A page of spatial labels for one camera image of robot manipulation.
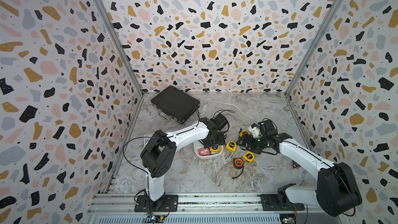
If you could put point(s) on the aluminium left corner post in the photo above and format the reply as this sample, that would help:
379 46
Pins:
102 12

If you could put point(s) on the yellow 2m tape measure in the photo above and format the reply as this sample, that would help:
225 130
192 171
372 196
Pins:
243 132

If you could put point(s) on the black orange tape measure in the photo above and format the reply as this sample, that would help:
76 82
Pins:
238 164

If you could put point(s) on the white storage box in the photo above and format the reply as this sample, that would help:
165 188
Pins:
197 145

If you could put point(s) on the pink tape measure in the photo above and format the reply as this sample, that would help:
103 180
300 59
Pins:
204 152

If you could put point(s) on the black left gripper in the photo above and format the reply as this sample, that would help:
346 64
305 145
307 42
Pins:
222 140

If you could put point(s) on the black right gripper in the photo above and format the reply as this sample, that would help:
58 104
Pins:
244 137

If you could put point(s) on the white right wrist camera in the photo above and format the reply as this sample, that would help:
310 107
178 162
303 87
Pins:
255 131

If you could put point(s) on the black flat case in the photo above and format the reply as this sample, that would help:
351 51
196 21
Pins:
176 104

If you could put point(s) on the aluminium right corner post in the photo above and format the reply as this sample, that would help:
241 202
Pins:
314 44

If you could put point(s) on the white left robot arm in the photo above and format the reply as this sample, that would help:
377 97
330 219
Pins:
159 152

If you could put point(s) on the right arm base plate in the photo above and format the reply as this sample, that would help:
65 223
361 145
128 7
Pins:
279 201

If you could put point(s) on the aluminium corner post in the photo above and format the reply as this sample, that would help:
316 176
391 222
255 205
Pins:
102 12
314 44

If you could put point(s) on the aluminium front rail frame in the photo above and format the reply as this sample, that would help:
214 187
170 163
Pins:
223 208

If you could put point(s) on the yellow 3m tape measure large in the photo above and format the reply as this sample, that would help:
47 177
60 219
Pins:
231 146

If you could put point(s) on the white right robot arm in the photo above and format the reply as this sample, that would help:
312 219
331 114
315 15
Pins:
336 191

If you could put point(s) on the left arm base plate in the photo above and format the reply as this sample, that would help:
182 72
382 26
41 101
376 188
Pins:
155 202

